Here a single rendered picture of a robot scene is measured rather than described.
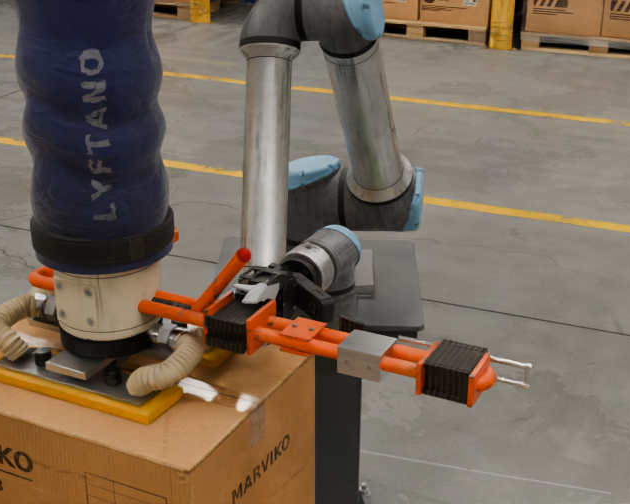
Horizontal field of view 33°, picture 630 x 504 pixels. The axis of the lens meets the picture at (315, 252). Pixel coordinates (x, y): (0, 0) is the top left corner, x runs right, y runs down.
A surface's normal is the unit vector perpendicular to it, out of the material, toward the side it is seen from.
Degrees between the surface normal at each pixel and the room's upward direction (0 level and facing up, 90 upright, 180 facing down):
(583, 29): 88
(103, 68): 78
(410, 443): 0
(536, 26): 90
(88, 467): 90
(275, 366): 0
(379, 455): 0
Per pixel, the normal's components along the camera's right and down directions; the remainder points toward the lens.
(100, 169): 0.21, 0.66
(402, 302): 0.00, -0.92
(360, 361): -0.45, 0.35
